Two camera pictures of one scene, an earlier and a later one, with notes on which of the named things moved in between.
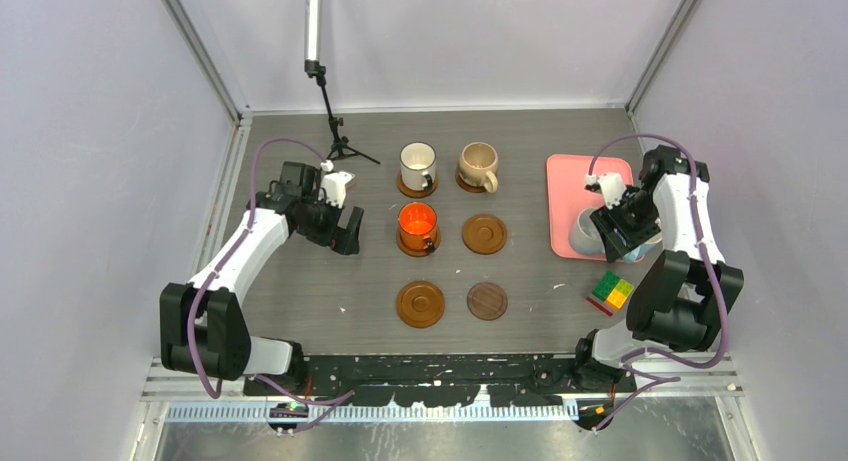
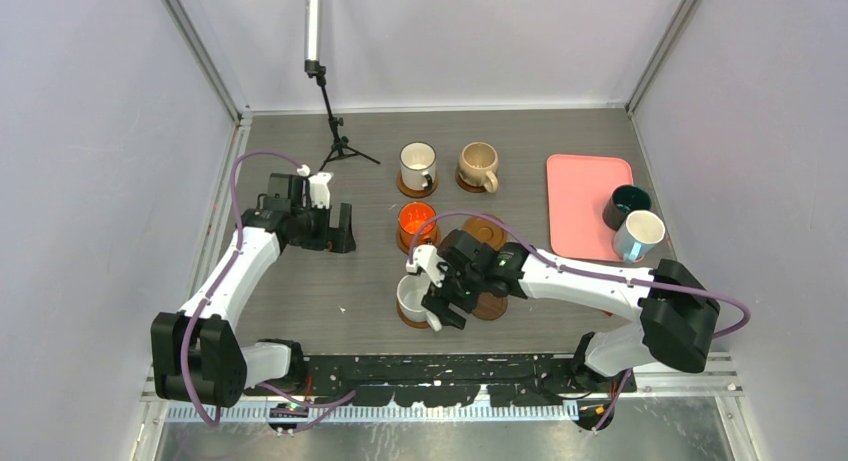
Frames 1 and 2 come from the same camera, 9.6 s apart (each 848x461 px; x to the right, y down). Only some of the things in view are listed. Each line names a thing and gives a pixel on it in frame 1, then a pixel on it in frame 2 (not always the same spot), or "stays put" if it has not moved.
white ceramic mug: x=585 y=237 -> x=410 y=290
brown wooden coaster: x=478 y=189 stays put
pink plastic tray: x=568 y=196 stays put
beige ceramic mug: x=478 y=162 stays put
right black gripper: x=607 y=219 -> x=440 y=307
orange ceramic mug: x=417 y=222 stays put
